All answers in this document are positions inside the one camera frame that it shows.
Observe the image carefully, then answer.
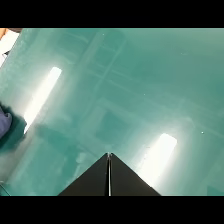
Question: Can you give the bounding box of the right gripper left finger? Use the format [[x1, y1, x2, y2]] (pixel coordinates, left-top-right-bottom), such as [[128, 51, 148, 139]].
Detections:
[[58, 152, 110, 197]]

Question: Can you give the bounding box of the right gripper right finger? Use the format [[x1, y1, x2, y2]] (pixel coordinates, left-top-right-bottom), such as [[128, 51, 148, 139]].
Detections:
[[109, 152, 162, 197]]

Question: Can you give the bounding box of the blue garment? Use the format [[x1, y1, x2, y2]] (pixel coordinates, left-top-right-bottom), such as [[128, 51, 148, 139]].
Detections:
[[0, 105, 14, 140]]

